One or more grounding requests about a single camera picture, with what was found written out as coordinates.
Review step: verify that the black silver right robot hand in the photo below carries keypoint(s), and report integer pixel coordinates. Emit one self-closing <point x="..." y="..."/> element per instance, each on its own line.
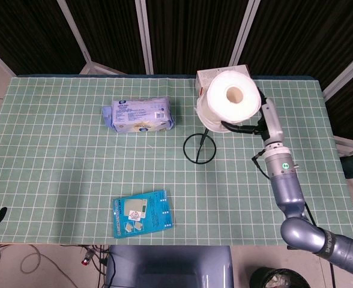
<point x="272" y="123"/>

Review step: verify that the white toilet paper roll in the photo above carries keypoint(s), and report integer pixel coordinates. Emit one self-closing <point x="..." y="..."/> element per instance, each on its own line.
<point x="221" y="99"/>

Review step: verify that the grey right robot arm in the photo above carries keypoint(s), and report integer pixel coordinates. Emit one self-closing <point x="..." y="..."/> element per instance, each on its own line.
<point x="287" y="192"/>

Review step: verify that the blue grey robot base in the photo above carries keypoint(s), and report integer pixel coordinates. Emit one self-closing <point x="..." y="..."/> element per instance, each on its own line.
<point x="167" y="267"/>

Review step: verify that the white cardboard box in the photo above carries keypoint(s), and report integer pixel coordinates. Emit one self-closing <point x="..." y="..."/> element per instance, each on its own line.
<point x="205" y="78"/>

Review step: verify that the green grid tablecloth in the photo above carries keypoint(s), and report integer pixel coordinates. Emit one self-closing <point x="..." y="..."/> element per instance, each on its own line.
<point x="74" y="168"/>

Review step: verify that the red plug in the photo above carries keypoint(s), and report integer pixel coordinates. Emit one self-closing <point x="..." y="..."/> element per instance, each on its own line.
<point x="86" y="260"/>

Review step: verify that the dark folding partition screen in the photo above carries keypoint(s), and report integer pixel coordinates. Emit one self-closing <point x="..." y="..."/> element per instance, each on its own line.
<point x="194" y="33"/>

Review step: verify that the purple wet wipes pack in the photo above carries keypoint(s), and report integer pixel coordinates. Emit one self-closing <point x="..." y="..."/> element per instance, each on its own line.
<point x="137" y="112"/>

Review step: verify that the blue printed package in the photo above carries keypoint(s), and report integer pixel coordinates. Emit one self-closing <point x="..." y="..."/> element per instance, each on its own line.
<point x="143" y="214"/>

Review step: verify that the black trash bin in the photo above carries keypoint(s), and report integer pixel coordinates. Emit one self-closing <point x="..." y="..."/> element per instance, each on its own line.
<point x="278" y="279"/>

